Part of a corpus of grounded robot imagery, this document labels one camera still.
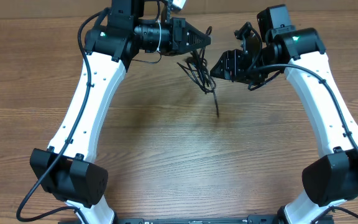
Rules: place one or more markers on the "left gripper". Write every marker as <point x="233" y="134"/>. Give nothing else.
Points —
<point x="178" y="27"/>

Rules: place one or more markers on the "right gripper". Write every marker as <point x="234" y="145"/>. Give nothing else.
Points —
<point x="233" y="66"/>

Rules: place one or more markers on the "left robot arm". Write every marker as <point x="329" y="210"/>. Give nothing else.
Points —
<point x="66" y="168"/>

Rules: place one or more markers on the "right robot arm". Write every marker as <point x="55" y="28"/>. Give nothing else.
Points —
<point x="278" y="47"/>

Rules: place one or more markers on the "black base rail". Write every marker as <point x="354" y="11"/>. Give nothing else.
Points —
<point x="194" y="221"/>

